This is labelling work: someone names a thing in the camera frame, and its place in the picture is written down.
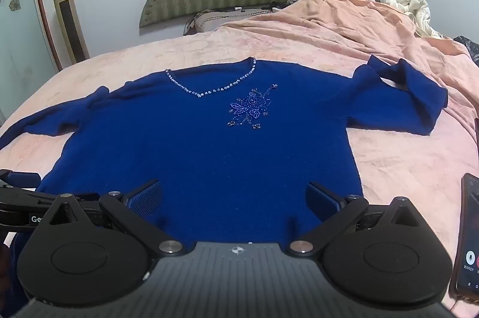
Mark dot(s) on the cream quilt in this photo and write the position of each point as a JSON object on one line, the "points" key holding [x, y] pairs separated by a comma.
{"points": [[411, 8]]}

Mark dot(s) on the blue beaded sweater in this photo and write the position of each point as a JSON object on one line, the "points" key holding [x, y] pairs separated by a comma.
{"points": [[209, 153]]}

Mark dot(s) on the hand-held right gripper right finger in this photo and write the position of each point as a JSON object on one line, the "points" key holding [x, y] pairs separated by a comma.
{"points": [[321, 199]]}

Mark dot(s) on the brown patterned pillow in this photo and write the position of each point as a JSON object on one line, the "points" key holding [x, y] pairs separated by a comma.
{"points": [[209, 19]]}

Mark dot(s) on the pink bed sheet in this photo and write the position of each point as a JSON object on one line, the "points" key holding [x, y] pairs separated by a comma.
{"points": [[393, 168]]}

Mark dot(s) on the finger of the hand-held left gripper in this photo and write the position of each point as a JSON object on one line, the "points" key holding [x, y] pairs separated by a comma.
{"points": [[22, 178], [22, 193]]}

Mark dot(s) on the smartphone with call screen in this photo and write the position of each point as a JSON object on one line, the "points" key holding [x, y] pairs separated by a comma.
{"points": [[469, 228]]}

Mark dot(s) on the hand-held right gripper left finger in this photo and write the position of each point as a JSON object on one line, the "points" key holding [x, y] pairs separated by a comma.
{"points": [[146, 199]]}

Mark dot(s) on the smartphone with picture screen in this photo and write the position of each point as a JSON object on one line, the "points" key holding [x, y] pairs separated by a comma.
{"points": [[476, 134]]}

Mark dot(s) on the dark patterned cloth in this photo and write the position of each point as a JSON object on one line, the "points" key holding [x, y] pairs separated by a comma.
{"points": [[468, 46]]}

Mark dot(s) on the orange blanket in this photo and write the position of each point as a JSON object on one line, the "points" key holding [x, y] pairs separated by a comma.
{"points": [[336, 26]]}

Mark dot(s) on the gold tower air conditioner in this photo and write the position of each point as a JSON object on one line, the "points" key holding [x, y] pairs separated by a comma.
{"points": [[69, 22]]}

